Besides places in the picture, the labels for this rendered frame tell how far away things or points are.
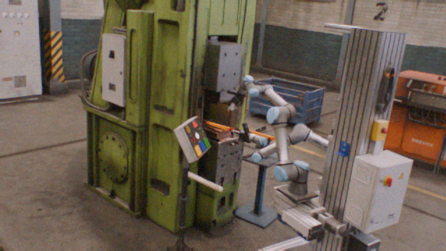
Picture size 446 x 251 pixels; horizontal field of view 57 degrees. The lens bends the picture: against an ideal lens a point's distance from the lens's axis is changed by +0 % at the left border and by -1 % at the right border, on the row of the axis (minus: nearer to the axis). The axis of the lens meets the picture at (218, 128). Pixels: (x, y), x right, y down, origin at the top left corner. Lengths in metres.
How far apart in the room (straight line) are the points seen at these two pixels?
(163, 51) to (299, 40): 8.80
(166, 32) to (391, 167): 2.10
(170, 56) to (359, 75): 1.63
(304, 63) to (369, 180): 9.52
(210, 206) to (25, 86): 5.32
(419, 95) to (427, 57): 4.36
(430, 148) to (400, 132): 0.47
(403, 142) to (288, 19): 6.61
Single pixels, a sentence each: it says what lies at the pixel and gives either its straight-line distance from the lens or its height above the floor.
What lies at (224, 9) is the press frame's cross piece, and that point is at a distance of 3.70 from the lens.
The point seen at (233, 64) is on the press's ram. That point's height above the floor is 1.59.
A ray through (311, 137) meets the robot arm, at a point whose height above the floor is 1.11.
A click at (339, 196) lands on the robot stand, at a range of 3.05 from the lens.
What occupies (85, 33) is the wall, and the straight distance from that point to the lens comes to 9.56.
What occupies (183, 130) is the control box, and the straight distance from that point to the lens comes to 3.10.
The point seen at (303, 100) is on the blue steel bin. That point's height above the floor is 0.55.
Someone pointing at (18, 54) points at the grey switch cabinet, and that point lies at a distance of 8.29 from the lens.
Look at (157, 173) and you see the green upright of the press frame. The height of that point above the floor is 0.49.
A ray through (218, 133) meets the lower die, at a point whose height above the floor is 0.98.
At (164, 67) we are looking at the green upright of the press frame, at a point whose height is 1.51.
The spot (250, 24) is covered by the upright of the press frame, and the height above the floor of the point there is 1.92.
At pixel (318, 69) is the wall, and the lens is 11.94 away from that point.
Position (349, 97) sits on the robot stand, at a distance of 2.88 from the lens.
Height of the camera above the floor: 2.14
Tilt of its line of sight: 18 degrees down
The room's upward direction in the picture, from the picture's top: 5 degrees clockwise
